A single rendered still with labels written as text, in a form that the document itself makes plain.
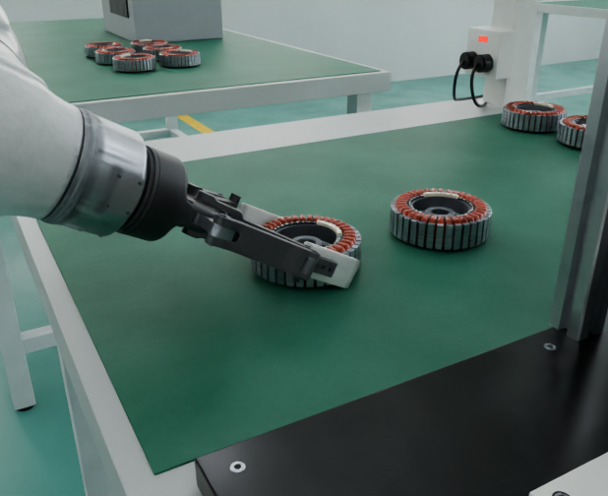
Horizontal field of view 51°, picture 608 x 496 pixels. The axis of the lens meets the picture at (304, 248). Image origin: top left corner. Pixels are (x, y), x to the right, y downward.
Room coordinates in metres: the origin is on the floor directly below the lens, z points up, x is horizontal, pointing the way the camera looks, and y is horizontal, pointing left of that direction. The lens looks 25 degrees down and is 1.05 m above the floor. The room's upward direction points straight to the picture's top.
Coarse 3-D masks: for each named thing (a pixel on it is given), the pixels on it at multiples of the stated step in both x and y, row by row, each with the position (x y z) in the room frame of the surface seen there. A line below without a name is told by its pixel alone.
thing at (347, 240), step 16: (272, 224) 0.62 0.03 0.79; (288, 224) 0.62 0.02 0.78; (304, 224) 0.63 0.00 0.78; (320, 224) 0.62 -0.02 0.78; (336, 224) 0.62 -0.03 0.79; (304, 240) 0.60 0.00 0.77; (320, 240) 0.60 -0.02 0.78; (336, 240) 0.58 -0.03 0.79; (352, 240) 0.58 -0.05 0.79; (352, 256) 0.56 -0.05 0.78; (256, 272) 0.57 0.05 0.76; (272, 272) 0.55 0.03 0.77
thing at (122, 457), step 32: (256, 128) 1.16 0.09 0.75; (288, 128) 1.16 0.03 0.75; (320, 128) 1.16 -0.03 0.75; (352, 128) 1.16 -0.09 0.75; (384, 128) 1.16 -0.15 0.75; (32, 224) 0.71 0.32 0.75; (32, 256) 0.62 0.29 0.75; (64, 288) 0.55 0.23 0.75; (64, 320) 0.49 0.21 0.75; (64, 352) 0.48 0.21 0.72; (96, 352) 0.44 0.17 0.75; (96, 384) 0.40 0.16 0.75; (96, 416) 0.36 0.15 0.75; (96, 448) 0.38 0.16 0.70; (128, 448) 0.33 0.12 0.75; (128, 480) 0.30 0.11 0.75; (160, 480) 0.30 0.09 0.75; (192, 480) 0.30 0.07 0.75
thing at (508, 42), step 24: (504, 0) 1.33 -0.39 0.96; (528, 0) 1.31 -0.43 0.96; (504, 24) 1.32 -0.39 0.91; (528, 24) 1.32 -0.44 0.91; (480, 48) 1.31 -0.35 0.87; (504, 48) 1.27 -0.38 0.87; (528, 48) 1.32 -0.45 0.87; (456, 72) 1.30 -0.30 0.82; (480, 72) 1.27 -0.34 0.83; (504, 72) 1.27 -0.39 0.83; (480, 96) 1.41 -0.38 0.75; (504, 96) 1.30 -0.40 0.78
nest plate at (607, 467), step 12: (600, 456) 0.29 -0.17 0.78; (576, 468) 0.28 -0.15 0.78; (588, 468) 0.27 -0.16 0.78; (600, 468) 0.27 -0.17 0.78; (552, 480) 0.27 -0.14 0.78; (564, 480) 0.27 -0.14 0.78; (576, 480) 0.27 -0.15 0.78; (588, 480) 0.27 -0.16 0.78; (600, 480) 0.27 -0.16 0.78; (540, 492) 0.26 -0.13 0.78; (552, 492) 0.26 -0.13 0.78; (564, 492) 0.26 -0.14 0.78; (576, 492) 0.26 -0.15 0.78; (588, 492) 0.26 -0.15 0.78; (600, 492) 0.26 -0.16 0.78
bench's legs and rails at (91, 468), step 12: (60, 360) 0.93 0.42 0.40; (72, 384) 0.91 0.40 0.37; (72, 396) 0.90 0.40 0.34; (72, 408) 0.90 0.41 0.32; (72, 420) 0.93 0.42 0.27; (84, 420) 0.91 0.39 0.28; (84, 432) 0.91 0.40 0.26; (84, 444) 0.91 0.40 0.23; (84, 456) 0.90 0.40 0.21; (96, 456) 0.92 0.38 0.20; (84, 468) 0.90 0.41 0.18; (96, 468) 0.91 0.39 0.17; (84, 480) 0.92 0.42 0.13; (96, 480) 0.91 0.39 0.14; (96, 492) 0.91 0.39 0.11; (108, 492) 0.92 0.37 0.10
